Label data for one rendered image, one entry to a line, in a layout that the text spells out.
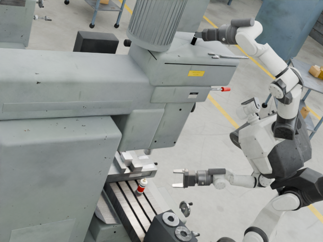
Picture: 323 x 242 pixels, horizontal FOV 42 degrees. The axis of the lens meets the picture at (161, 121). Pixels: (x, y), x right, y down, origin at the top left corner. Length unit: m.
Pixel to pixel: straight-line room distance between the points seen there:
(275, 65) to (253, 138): 0.50
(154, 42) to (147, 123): 0.43
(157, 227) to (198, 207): 1.86
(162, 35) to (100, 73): 0.30
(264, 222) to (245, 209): 1.88
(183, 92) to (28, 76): 0.73
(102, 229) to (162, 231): 0.38
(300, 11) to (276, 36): 0.60
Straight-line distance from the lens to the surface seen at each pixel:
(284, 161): 2.19
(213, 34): 1.88
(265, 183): 2.47
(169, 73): 1.84
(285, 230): 4.38
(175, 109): 2.05
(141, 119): 1.95
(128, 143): 2.02
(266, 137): 2.13
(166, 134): 2.14
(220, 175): 2.41
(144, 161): 2.65
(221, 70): 2.02
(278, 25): 8.15
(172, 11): 1.72
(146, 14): 1.72
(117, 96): 1.81
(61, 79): 1.66
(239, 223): 4.12
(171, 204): 2.86
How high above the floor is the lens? 2.61
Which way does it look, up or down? 32 degrees down
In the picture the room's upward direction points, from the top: 23 degrees clockwise
